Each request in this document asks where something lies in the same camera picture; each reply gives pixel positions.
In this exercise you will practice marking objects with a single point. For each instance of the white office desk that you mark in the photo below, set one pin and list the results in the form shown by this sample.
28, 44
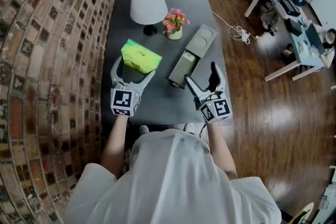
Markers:
305, 57

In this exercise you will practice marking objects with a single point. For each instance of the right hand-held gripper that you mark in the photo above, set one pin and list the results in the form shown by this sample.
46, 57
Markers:
215, 108

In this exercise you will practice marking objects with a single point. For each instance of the person's left forearm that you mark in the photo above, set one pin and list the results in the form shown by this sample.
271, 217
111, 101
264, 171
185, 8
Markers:
114, 144

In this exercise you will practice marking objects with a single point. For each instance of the pink flowers in cream pot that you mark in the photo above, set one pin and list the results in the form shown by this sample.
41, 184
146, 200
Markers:
175, 22

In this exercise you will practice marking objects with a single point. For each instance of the grey monitor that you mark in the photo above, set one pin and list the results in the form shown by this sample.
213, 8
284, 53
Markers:
315, 39

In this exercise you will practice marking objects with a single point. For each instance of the person's grey shoe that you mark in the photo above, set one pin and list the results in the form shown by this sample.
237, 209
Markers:
144, 130
189, 128

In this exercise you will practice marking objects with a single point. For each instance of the grey storage box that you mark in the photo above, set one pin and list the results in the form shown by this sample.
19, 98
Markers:
203, 39

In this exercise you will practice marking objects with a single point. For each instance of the open laptop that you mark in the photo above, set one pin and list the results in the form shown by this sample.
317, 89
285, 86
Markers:
299, 0

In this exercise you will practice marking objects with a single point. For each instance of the black desktop device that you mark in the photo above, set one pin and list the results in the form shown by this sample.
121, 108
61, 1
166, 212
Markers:
290, 6

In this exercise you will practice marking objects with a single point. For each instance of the green tissue pack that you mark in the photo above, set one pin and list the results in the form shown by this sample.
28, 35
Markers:
140, 55

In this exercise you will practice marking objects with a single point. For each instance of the white power strip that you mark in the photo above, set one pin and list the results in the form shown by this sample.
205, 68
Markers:
245, 36

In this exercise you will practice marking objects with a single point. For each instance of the small beige box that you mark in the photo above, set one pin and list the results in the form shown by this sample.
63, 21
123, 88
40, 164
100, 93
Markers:
189, 56

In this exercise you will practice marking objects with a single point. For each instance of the white shade table lamp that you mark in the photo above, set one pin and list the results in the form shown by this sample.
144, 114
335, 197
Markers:
148, 4

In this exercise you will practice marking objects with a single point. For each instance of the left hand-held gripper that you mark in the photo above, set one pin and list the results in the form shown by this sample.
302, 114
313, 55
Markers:
123, 101

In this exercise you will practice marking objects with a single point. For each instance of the person's right forearm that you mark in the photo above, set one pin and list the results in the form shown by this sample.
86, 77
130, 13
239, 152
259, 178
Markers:
220, 149

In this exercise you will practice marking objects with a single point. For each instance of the person's white t-shirt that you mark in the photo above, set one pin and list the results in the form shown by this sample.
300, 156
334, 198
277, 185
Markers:
173, 181

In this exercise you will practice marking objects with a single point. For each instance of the grey drawer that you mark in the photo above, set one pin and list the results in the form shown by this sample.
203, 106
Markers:
181, 73

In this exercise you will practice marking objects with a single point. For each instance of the black box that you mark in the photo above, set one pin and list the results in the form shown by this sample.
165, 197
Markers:
293, 26

